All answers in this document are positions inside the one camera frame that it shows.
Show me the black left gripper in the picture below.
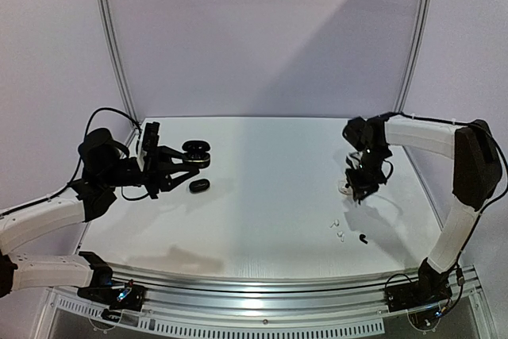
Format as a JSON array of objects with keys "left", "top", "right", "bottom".
[{"left": 101, "top": 144, "right": 199, "bottom": 198}]

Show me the small black charging case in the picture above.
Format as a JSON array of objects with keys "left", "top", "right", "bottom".
[{"left": 188, "top": 179, "right": 210, "bottom": 194}]

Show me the black oval charging case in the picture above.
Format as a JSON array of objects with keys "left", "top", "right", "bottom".
[{"left": 182, "top": 141, "right": 211, "bottom": 168}]

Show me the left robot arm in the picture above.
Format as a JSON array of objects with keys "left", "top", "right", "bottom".
[{"left": 1, "top": 122, "right": 210, "bottom": 302}]

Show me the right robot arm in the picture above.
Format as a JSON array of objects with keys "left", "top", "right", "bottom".
[{"left": 342, "top": 113, "right": 507, "bottom": 304}]

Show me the small white charging case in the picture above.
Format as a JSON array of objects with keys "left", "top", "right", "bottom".
[{"left": 338, "top": 180, "right": 353, "bottom": 195}]

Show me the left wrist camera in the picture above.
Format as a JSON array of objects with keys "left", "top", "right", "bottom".
[{"left": 137, "top": 121, "right": 160, "bottom": 170}]

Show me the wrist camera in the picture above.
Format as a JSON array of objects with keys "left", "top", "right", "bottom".
[
  {"left": 137, "top": 121, "right": 160, "bottom": 170},
  {"left": 345, "top": 152, "right": 363, "bottom": 170}
]

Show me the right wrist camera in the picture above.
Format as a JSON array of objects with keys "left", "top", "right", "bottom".
[{"left": 345, "top": 152, "right": 363, "bottom": 170}]

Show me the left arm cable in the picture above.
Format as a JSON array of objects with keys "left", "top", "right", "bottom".
[{"left": 0, "top": 106, "right": 160, "bottom": 217}]

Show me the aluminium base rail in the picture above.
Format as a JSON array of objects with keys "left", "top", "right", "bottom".
[{"left": 45, "top": 263, "right": 483, "bottom": 336}]

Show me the right aluminium wall post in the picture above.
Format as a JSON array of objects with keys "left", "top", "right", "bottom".
[{"left": 391, "top": 0, "right": 440, "bottom": 124}]

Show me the aluminium wall post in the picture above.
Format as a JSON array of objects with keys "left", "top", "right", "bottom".
[
  {"left": 391, "top": 0, "right": 440, "bottom": 124},
  {"left": 97, "top": 0, "right": 138, "bottom": 120}
]

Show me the left aluminium wall post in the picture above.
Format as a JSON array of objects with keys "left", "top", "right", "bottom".
[{"left": 97, "top": 0, "right": 138, "bottom": 120}]

